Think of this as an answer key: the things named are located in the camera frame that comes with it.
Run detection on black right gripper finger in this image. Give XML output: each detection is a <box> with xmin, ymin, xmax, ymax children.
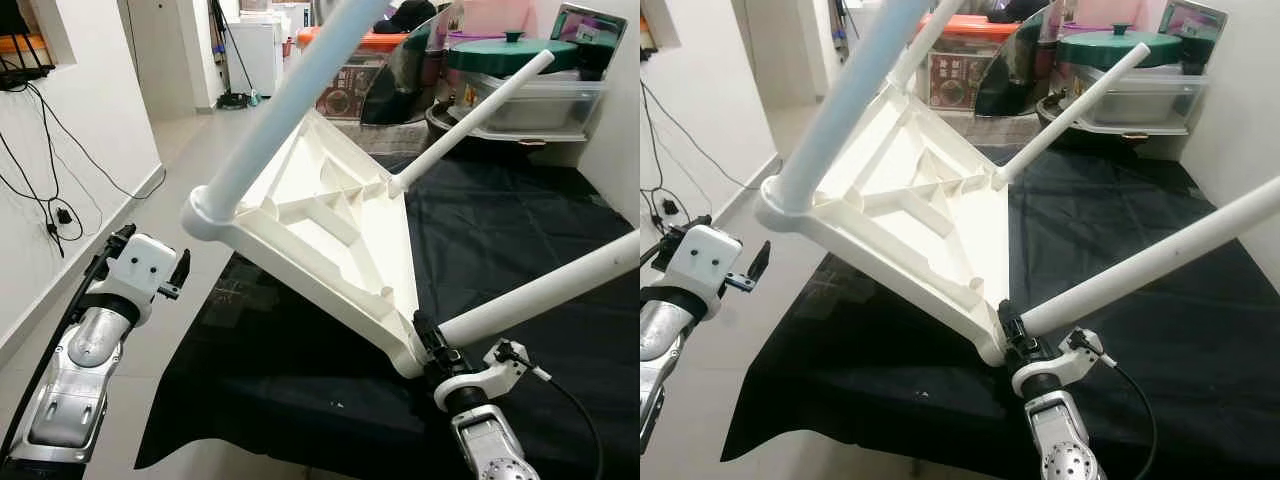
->
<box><xmin>994</xmin><ymin>297</ymin><xmax>1025</xmax><ymax>343</ymax></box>
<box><xmin>411</xmin><ymin>309</ymin><xmax>443</xmax><ymax>353</ymax></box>

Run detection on white plastic children table top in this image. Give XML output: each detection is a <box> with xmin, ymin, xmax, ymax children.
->
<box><xmin>755</xmin><ymin>85</ymin><xmax>1023</xmax><ymax>368</ymax></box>
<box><xmin>182</xmin><ymin>108</ymin><xmax>443</xmax><ymax>381</ymax></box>

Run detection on flat clear tape patch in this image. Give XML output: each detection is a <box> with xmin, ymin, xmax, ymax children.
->
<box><xmin>808</xmin><ymin>268</ymin><xmax>853</xmax><ymax>303</ymax></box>
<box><xmin>205</xmin><ymin>270</ymin><xmax>263</xmax><ymax>307</ymax></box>

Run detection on black tablecloth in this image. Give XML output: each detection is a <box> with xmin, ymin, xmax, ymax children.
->
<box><xmin>135</xmin><ymin>148</ymin><xmax>640</xmax><ymax>480</ymax></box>
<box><xmin>720</xmin><ymin>143</ymin><xmax>1280</xmax><ymax>471</ymax></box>

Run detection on beige patterned bench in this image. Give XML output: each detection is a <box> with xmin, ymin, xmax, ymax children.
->
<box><xmin>330</xmin><ymin>115</ymin><xmax>443</xmax><ymax>158</ymax></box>
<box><xmin>935</xmin><ymin>108</ymin><xmax>1048</xmax><ymax>148</ymax></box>

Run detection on white household appliance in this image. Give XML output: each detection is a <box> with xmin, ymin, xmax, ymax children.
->
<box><xmin>845</xmin><ymin>0</ymin><xmax>881</xmax><ymax>63</ymax></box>
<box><xmin>235</xmin><ymin>10</ymin><xmax>288</xmax><ymax>98</ymax></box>

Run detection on orange-lidded clear storage box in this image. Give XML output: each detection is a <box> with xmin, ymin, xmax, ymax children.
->
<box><xmin>915</xmin><ymin>12</ymin><xmax>1023</xmax><ymax>114</ymax></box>
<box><xmin>296</xmin><ymin>28</ymin><xmax>411</xmax><ymax>123</ymax></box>

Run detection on grey clear plastic container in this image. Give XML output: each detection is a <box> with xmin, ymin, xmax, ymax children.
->
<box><xmin>1065</xmin><ymin>65</ymin><xmax>1213</xmax><ymax>133</ymax></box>
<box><xmin>455</xmin><ymin>70</ymin><xmax>609</xmax><ymax>138</ymax></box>

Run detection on dark green round lid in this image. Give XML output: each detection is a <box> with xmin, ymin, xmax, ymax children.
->
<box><xmin>446</xmin><ymin>30</ymin><xmax>583</xmax><ymax>77</ymax></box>
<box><xmin>1057</xmin><ymin>23</ymin><xmax>1188</xmax><ymax>72</ymax></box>

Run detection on pink plastic storage box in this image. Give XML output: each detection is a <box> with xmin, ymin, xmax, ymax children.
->
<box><xmin>1060</xmin><ymin>0</ymin><xmax>1173</xmax><ymax>36</ymax></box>
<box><xmin>450</xmin><ymin>0</ymin><xmax>563</xmax><ymax>41</ymax></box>

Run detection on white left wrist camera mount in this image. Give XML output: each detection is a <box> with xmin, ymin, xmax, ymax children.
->
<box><xmin>665</xmin><ymin>225</ymin><xmax>745</xmax><ymax>323</ymax></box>
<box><xmin>105</xmin><ymin>235</ymin><xmax>183</xmax><ymax>326</ymax></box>

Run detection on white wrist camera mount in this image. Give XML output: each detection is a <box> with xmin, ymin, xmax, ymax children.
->
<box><xmin>433</xmin><ymin>340</ymin><xmax>533</xmax><ymax>411</ymax></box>
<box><xmin>105</xmin><ymin>235</ymin><xmax>183</xmax><ymax>326</ymax></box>
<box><xmin>1010</xmin><ymin>328</ymin><xmax>1103</xmax><ymax>399</ymax></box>
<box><xmin>665</xmin><ymin>225</ymin><xmax>745</xmax><ymax>323</ymax></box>

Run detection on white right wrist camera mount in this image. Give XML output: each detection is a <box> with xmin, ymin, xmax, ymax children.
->
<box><xmin>433</xmin><ymin>340</ymin><xmax>533</xmax><ymax>411</ymax></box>
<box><xmin>1010</xmin><ymin>328</ymin><xmax>1103</xmax><ymax>399</ymax></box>

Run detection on black adapter cable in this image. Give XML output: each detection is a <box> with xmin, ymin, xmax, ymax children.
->
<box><xmin>640</xmin><ymin>168</ymin><xmax>693</xmax><ymax>238</ymax></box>
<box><xmin>0</xmin><ymin>90</ymin><xmax>86</xmax><ymax>259</ymax></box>

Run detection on long black wall cable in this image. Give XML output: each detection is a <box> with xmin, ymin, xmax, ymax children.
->
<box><xmin>640</xmin><ymin>80</ymin><xmax>783</xmax><ymax>193</ymax></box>
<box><xmin>30</xmin><ymin>85</ymin><xmax>169</xmax><ymax>201</ymax></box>

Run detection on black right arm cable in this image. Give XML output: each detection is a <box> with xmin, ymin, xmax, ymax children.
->
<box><xmin>500</xmin><ymin>343</ymin><xmax>607</xmax><ymax>480</ymax></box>
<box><xmin>1075</xmin><ymin>333</ymin><xmax>1161</xmax><ymax>480</ymax></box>

